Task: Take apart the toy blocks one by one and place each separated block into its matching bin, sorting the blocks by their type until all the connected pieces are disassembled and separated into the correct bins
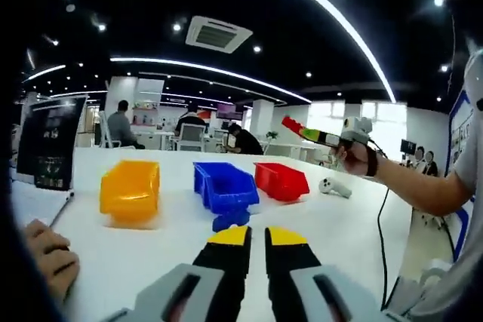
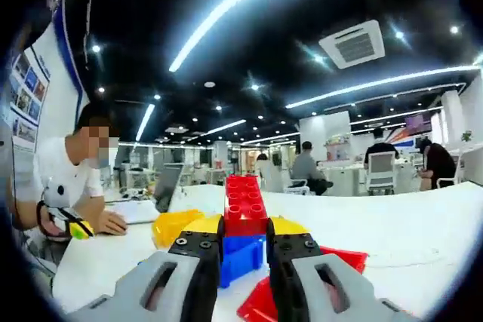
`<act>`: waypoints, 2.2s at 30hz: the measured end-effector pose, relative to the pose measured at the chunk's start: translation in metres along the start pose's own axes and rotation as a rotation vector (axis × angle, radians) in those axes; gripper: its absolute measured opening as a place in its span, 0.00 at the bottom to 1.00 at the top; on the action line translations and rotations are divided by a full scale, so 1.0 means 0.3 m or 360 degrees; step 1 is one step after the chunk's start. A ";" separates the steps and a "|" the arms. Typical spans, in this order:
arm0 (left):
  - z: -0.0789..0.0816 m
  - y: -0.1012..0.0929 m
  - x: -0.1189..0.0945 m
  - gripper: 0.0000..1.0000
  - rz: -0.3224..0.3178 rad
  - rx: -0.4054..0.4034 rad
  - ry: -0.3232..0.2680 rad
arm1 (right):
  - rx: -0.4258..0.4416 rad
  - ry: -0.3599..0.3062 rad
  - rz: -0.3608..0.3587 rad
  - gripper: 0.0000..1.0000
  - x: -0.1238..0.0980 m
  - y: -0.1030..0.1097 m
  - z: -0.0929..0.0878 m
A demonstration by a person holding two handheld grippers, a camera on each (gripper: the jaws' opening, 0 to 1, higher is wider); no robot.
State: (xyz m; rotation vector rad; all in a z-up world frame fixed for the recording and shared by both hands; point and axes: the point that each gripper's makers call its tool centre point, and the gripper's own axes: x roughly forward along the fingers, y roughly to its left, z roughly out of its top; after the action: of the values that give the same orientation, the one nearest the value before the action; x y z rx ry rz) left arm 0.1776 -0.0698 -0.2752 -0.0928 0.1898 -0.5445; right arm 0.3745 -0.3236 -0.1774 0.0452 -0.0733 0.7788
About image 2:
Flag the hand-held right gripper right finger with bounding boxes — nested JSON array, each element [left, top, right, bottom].
[[266, 216, 416, 322]]

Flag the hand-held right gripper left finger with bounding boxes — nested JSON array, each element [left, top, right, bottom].
[[67, 214, 224, 322]]

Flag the yellow plastic bin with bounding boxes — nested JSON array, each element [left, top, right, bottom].
[[151, 207, 208, 250]]

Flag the blue plastic bin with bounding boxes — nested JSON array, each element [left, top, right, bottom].
[[217, 234, 268, 289]]

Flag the red toy block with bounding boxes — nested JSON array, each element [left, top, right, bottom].
[[224, 173, 269, 239]]

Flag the red plastic bin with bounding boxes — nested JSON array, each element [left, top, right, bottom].
[[236, 245, 369, 322]]

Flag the person's left hand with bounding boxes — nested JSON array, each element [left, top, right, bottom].
[[37, 202, 73, 241]]

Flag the white paper sheets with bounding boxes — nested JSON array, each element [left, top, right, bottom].
[[107, 200, 162, 225]]

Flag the open laptop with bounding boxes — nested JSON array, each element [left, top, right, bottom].
[[152, 163, 184, 213]]

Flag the ceiling air conditioner unit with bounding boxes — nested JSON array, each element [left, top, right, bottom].
[[318, 19, 386, 70]]

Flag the long curved ceiling light strip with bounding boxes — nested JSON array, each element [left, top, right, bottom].
[[168, 0, 292, 73]]

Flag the black wrist strap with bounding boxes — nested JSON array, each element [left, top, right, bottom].
[[35, 201, 52, 237]]

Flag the wall poster board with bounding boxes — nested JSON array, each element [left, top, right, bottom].
[[6, 45, 52, 153]]

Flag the wall-mounted display screen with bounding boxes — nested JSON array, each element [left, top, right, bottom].
[[405, 112, 433, 136]]

